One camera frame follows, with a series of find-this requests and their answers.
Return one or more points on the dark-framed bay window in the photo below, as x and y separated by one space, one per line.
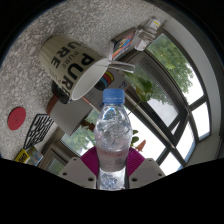
160 110

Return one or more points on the clear packet with white contents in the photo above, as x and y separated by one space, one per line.
146 33

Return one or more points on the clear blue-capped water bottle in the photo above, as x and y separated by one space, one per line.
113 140

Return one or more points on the blue-green carton pack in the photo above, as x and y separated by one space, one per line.
35 156

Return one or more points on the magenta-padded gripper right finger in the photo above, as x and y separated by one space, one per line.
146 171

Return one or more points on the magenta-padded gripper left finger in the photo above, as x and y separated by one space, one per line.
77 171

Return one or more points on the flat round red coaster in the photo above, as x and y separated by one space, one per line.
16 118

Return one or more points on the colourful dark booklet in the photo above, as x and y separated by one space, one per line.
122 44

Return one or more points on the small black round object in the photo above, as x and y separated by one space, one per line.
60 93

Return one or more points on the cream cup with black letters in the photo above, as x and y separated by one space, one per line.
66 61

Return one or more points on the black lattice trivet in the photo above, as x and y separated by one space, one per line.
38 130

